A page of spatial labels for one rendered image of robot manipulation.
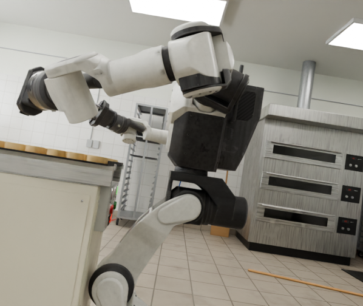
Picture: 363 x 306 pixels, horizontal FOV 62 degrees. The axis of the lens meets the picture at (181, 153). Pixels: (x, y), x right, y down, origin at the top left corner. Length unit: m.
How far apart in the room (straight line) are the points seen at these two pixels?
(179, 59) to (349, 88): 5.71
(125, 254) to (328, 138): 3.98
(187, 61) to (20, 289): 0.76
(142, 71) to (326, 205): 4.27
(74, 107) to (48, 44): 5.41
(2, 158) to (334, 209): 4.30
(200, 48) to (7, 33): 5.91
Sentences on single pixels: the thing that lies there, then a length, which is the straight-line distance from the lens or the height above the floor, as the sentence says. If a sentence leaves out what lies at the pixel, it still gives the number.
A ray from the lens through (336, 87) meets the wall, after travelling 6.08.
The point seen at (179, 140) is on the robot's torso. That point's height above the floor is 1.01.
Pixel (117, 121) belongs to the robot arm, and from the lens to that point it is 1.39.
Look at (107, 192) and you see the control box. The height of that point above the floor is 0.82.
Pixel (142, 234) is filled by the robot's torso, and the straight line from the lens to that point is 1.02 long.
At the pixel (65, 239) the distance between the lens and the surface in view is 0.94.
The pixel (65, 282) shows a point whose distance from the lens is 0.97.
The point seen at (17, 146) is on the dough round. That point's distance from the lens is 0.95.
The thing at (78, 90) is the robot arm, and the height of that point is 1.04.
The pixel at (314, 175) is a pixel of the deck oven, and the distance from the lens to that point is 4.59.
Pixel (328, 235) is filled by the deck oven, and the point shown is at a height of 0.37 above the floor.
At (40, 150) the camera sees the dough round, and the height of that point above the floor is 0.91.
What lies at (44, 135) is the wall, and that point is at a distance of 5.66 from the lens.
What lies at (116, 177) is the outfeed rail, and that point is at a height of 0.85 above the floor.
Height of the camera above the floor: 0.92
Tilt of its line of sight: 4 degrees up
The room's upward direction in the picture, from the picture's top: 9 degrees clockwise
